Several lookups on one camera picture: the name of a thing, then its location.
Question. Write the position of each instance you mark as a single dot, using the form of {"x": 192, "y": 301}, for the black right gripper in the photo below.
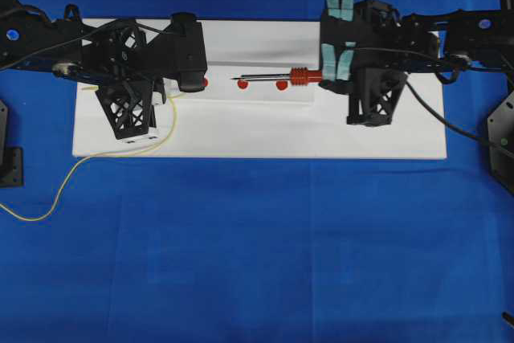
{"x": 351, "y": 35}

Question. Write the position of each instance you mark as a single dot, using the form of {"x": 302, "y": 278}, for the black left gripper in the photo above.
{"x": 124, "y": 49}

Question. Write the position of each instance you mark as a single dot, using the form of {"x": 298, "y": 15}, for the red handled soldering iron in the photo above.
{"x": 298, "y": 76}

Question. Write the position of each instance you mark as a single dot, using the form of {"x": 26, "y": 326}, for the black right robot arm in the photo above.
{"x": 448, "y": 44}

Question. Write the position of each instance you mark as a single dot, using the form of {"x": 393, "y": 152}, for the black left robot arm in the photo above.
{"x": 30, "y": 41}

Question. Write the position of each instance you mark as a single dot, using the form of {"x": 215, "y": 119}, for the white strip with red dots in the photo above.
{"x": 222, "y": 85}

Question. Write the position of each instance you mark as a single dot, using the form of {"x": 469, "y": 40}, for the white rectangular board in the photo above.
{"x": 193, "y": 128}

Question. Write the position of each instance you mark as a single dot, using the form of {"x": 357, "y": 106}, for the blue table cloth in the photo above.
{"x": 196, "y": 250}

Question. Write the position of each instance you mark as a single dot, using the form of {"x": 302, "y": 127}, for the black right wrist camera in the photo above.
{"x": 375, "y": 96}

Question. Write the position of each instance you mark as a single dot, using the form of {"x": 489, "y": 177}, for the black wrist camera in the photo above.
{"x": 129, "y": 108}
{"x": 375, "y": 96}

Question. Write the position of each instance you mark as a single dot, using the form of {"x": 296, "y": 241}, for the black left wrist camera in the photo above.
{"x": 129, "y": 108}

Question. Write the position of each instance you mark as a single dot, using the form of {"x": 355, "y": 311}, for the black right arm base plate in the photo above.
{"x": 500, "y": 131}

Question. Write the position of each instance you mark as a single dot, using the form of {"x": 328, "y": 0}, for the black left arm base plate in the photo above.
{"x": 11, "y": 157}

